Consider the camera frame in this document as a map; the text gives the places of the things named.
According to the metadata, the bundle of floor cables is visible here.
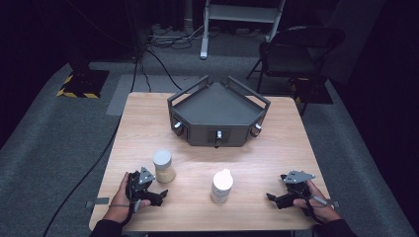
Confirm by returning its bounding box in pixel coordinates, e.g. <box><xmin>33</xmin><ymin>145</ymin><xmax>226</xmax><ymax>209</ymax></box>
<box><xmin>144</xmin><ymin>23</ymin><xmax>223</xmax><ymax>51</ymax></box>

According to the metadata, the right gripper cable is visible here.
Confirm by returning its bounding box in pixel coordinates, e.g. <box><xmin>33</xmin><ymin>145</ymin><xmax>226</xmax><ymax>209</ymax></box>
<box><xmin>295</xmin><ymin>189</ymin><xmax>330</xmax><ymax>225</ymax></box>

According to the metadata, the white bottle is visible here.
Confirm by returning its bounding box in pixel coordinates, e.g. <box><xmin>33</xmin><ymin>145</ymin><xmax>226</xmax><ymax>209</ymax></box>
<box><xmin>209</xmin><ymin>168</ymin><xmax>234</xmax><ymax>204</ymax></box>

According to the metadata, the black folding chair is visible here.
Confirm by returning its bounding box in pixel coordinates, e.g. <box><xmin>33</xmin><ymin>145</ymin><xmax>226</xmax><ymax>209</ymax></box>
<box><xmin>246</xmin><ymin>25</ymin><xmax>347</xmax><ymax>117</ymax></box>

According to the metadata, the person's left hand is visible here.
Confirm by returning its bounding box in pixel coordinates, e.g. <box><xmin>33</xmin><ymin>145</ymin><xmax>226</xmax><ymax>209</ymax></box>
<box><xmin>104</xmin><ymin>171</ymin><xmax>152</xmax><ymax>225</ymax></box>

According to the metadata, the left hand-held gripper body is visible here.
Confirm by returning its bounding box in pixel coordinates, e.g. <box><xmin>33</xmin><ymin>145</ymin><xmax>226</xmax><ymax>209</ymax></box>
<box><xmin>126</xmin><ymin>166</ymin><xmax>165</xmax><ymax>212</ymax></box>

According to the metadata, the white metal stand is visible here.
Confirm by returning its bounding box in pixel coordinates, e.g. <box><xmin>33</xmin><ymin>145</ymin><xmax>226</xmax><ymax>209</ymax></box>
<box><xmin>199</xmin><ymin>0</ymin><xmax>287</xmax><ymax>60</ymax></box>

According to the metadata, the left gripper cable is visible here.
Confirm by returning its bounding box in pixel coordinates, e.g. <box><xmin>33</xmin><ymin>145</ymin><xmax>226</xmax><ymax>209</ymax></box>
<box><xmin>108</xmin><ymin>189</ymin><xmax>142</xmax><ymax>228</ymax></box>

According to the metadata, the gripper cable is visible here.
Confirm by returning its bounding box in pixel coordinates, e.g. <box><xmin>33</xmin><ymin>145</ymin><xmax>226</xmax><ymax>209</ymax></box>
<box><xmin>108</xmin><ymin>189</ymin><xmax>142</xmax><ymax>228</ymax></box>
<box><xmin>295</xmin><ymin>189</ymin><xmax>330</xmax><ymax>225</ymax></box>

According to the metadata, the long black floor cable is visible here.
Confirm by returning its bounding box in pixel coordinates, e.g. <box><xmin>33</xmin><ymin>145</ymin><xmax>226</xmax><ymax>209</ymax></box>
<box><xmin>42</xmin><ymin>55</ymin><xmax>141</xmax><ymax>237</ymax></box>

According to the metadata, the grey-lidded jar of yellow grains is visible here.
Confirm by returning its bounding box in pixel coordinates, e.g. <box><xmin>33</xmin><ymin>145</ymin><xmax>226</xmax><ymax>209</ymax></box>
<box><xmin>151</xmin><ymin>148</ymin><xmax>177</xmax><ymax>185</ymax></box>

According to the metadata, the person's right hand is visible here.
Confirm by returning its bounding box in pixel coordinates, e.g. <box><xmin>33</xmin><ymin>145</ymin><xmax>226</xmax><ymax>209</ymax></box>
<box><xmin>292</xmin><ymin>180</ymin><xmax>342</xmax><ymax>225</ymax></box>

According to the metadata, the dark grey corner rack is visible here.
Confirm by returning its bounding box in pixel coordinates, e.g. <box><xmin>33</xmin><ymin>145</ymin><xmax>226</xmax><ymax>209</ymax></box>
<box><xmin>166</xmin><ymin>74</ymin><xmax>272</xmax><ymax>148</ymax></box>

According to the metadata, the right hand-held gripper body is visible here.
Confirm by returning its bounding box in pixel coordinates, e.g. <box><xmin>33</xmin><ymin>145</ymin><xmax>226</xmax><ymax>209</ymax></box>
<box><xmin>280</xmin><ymin>169</ymin><xmax>316</xmax><ymax>210</ymax></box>

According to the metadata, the black base with hazard tape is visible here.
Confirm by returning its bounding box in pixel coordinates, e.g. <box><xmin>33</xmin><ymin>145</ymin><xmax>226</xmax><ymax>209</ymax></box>
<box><xmin>55</xmin><ymin>53</ymin><xmax>111</xmax><ymax>100</ymax></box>
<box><xmin>289</xmin><ymin>76</ymin><xmax>334</xmax><ymax>106</ymax></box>

